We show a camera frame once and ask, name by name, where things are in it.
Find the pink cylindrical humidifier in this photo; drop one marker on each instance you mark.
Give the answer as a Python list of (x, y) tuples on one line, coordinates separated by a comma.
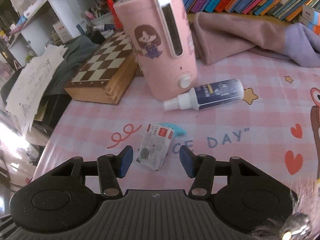
[(161, 37)]

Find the white paper sheets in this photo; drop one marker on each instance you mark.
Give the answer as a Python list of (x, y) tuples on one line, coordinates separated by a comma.
[(25, 96)]

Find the white shelf unit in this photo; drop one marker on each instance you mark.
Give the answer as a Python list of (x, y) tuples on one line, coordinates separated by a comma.
[(37, 30)]

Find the pink checkered tablecloth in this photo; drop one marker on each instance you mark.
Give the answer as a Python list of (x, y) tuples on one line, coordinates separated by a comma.
[(270, 128)]

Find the small white red packet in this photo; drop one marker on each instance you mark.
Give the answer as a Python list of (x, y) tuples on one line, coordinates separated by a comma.
[(154, 146)]

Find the white blue spray bottle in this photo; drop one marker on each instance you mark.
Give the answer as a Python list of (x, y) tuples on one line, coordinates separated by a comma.
[(207, 96)]

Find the teal plastic piece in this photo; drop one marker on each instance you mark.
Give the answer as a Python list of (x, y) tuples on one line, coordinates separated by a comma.
[(178, 129)]

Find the pink purple cloth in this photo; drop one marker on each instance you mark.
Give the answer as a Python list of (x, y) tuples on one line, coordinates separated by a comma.
[(217, 36)]

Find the orange white boxes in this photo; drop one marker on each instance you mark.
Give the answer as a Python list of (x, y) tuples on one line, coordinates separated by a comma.
[(310, 17)]

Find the wooden chess board box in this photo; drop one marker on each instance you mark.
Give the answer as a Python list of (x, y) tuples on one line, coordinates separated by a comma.
[(105, 77)]

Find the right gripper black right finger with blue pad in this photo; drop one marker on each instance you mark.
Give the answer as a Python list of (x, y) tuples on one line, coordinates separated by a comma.
[(202, 169)]

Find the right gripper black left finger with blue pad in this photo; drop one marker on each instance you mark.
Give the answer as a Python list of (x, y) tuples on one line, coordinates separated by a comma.
[(110, 168)]

